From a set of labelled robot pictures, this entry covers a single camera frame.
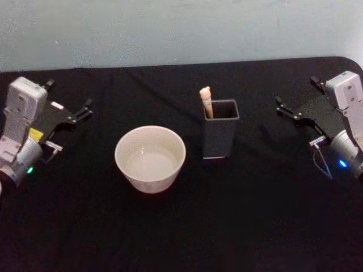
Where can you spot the white ceramic bowl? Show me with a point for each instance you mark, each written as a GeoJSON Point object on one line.
{"type": "Point", "coordinates": [150, 161]}

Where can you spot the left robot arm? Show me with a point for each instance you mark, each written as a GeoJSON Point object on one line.
{"type": "Point", "coordinates": [20, 113]}

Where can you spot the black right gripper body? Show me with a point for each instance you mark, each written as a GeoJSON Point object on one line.
{"type": "Point", "coordinates": [323, 116]}

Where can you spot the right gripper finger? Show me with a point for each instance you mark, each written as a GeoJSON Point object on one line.
{"type": "Point", "coordinates": [318, 83]}
{"type": "Point", "coordinates": [287, 112]}

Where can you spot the beige wooden utensil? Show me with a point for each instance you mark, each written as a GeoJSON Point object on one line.
{"type": "Point", "coordinates": [206, 99]}

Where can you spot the black table cloth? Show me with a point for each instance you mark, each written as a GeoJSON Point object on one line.
{"type": "Point", "coordinates": [181, 226]}

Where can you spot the dark grey square holder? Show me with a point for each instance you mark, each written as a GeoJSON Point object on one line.
{"type": "Point", "coordinates": [218, 139]}

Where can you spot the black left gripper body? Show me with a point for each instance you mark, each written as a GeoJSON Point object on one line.
{"type": "Point", "coordinates": [54, 117]}

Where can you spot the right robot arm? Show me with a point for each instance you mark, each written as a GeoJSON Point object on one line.
{"type": "Point", "coordinates": [350, 113]}

